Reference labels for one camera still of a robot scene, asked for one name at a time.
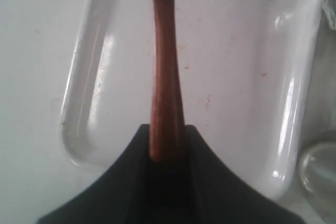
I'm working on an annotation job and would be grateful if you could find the brown wooden spoon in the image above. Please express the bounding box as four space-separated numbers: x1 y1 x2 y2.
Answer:
149 0 187 164

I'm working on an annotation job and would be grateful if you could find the small steel cup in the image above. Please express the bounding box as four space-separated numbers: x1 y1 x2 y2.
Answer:
298 142 335 223

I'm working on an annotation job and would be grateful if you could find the white rectangular plastic tray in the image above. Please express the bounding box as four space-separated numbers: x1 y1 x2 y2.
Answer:
61 0 321 199

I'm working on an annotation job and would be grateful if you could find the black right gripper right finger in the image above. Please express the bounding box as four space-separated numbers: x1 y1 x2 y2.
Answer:
183 125 305 224

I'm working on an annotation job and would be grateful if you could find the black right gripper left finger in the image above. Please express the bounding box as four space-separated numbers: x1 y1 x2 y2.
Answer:
35 123 153 224

